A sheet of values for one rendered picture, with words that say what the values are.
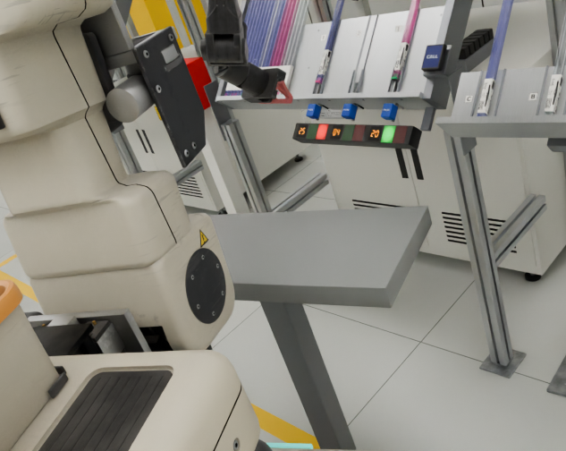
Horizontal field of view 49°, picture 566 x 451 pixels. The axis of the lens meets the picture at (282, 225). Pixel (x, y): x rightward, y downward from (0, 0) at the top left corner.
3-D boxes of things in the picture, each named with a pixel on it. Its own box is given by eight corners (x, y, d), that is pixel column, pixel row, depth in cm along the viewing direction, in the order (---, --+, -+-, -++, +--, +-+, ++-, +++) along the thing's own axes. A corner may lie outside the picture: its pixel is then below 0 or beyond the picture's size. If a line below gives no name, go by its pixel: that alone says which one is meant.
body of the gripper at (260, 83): (254, 73, 137) (229, 59, 132) (285, 71, 130) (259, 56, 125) (247, 101, 137) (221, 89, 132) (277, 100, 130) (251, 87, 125)
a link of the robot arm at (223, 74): (208, 79, 126) (226, 69, 122) (210, 48, 128) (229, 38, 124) (233, 91, 130) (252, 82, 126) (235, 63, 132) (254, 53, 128)
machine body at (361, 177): (544, 293, 170) (512, 80, 143) (350, 251, 221) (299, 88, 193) (630, 178, 205) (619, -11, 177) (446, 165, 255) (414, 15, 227)
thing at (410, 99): (437, 109, 127) (418, 97, 122) (235, 109, 174) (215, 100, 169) (439, 104, 127) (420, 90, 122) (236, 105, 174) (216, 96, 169)
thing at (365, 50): (432, 99, 125) (424, 93, 123) (230, 102, 173) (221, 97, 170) (454, 10, 126) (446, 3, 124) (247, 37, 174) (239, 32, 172)
